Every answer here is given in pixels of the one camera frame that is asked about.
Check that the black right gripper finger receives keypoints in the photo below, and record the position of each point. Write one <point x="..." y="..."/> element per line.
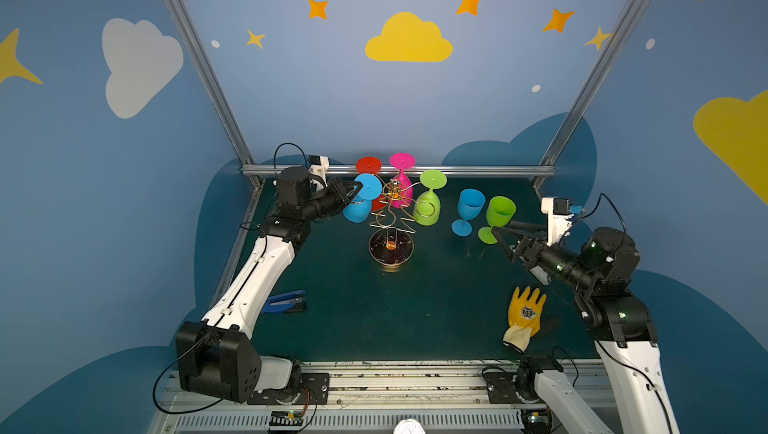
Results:
<point x="508" y="239"/>
<point x="518" y="226"/>

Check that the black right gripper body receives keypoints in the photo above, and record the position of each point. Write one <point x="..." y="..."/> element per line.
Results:
<point x="526" y="247"/>

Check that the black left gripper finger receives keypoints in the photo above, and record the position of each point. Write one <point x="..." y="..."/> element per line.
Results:
<point x="352" y="186"/>
<point x="355" y="197"/>

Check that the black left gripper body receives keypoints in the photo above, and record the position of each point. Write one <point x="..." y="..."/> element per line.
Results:
<point x="342" y="195"/>

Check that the blue wine glass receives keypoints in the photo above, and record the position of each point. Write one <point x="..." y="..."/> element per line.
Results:
<point x="359" y="212"/>
<point x="470" y="204"/>

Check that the red wine glass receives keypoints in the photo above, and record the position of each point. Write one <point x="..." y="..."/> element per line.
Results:
<point x="372" y="165"/>

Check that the green wine glass front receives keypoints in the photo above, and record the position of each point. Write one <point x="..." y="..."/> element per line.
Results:
<point x="500" y="211"/>

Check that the green wine glass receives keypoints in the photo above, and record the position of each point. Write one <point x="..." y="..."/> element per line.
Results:
<point x="500" y="211"/>
<point x="428" y="205"/>

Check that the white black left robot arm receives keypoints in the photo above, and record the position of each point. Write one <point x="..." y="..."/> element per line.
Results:
<point x="215" y="356"/>

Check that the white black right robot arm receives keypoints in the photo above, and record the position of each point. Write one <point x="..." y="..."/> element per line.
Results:
<point x="619" y="323"/>

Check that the magenta wine glass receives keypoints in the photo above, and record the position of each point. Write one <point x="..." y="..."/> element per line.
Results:
<point x="402" y="186"/>

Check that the green wine glass back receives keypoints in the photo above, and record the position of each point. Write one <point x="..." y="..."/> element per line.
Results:
<point x="428" y="205"/>

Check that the yellow work glove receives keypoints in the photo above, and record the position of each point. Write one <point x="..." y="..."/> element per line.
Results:
<point x="524" y="317"/>

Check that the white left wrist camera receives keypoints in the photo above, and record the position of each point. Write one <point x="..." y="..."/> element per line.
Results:
<point x="318" y="167"/>

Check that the gold wire wine glass rack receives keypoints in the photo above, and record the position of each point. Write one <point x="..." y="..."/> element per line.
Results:
<point x="392" y="244"/>

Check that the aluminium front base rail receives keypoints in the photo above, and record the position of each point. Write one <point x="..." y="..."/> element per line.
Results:
<point x="445" y="396"/>

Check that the aluminium left frame post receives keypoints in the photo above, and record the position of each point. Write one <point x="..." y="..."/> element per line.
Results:
<point x="183" y="22"/>

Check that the aluminium frame post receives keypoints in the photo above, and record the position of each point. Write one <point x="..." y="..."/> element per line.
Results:
<point x="622" y="30"/>
<point x="183" y="22"/>

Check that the aluminium right frame post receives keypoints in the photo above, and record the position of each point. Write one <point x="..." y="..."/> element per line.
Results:
<point x="622" y="30"/>

